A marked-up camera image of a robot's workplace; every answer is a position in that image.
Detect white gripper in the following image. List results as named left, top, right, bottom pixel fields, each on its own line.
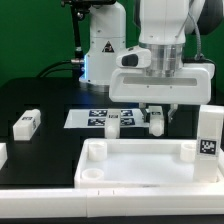
left=109, top=63, right=215, bottom=123

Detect white desk top tray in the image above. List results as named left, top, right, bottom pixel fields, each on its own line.
left=73, top=138, right=224, bottom=190

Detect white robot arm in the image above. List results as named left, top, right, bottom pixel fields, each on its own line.
left=79, top=0, right=224, bottom=110

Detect white marker sheet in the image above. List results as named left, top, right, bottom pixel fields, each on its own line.
left=64, top=109, right=148, bottom=129

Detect white left barrier block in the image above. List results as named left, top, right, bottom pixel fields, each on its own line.
left=0, top=143, right=8, bottom=170

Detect white front barrier rail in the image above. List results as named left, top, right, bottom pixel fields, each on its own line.
left=0, top=186, right=224, bottom=219

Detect black cables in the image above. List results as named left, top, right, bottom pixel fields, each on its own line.
left=36, top=59, right=84, bottom=78

